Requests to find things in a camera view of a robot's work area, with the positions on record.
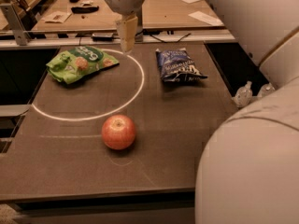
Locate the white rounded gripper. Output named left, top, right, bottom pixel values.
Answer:
left=105, top=0, right=145, bottom=53

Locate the green rice chip bag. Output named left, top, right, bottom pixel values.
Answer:
left=46, top=46, right=119, bottom=84

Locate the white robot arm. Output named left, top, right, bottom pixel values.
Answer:
left=195, top=0, right=299, bottom=224

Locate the blue chip bag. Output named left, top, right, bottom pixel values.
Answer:
left=155, top=48, right=206, bottom=83

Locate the black power adapter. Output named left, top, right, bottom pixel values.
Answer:
left=92, top=33, right=113, bottom=41

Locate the wooden back table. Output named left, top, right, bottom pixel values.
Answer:
left=33, top=0, right=224, bottom=33

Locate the black device on table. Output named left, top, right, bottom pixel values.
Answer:
left=71, top=6, right=99, bottom=14

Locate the paper card with print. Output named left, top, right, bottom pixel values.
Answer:
left=43, top=11, right=71, bottom=23

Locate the white paper sheet small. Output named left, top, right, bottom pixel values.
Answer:
left=190, top=11, right=223, bottom=26

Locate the red apple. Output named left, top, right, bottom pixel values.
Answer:
left=101, top=115, right=136, bottom=150

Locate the clear sanitizer bottle near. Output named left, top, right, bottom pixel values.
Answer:
left=234, top=81, right=252, bottom=108

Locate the clear sanitizer bottle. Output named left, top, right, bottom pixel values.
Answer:
left=257, top=83, right=275, bottom=98
left=234, top=81, right=252, bottom=108

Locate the clear sanitizer bottle far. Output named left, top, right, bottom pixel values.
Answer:
left=257, top=83, right=275, bottom=98

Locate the middle metal bracket post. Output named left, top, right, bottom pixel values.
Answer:
left=135, top=9, right=143, bottom=42

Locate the metal bracket post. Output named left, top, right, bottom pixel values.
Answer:
left=0, top=3, right=29, bottom=46
left=135, top=9, right=143, bottom=42

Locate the black cable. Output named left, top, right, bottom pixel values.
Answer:
left=78, top=30, right=192, bottom=46

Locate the left metal bracket post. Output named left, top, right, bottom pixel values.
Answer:
left=0, top=3, right=29, bottom=46

